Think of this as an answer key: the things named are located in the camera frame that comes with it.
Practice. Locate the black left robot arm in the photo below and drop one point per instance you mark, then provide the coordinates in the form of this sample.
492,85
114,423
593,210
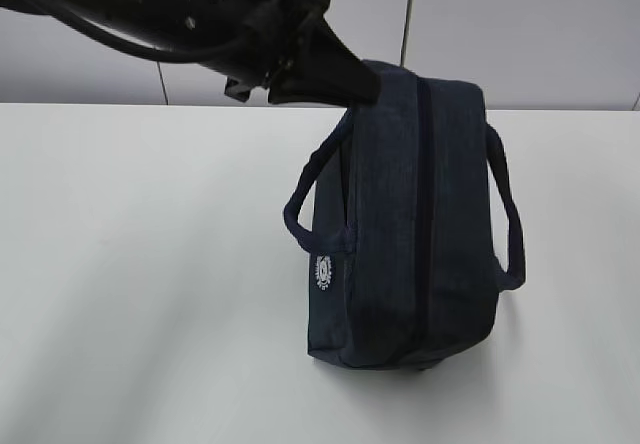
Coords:
152,30

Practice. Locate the dark navy lunch bag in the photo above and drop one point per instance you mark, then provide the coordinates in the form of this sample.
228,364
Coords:
407,216

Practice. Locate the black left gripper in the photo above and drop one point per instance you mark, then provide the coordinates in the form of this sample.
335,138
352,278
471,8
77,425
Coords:
283,46

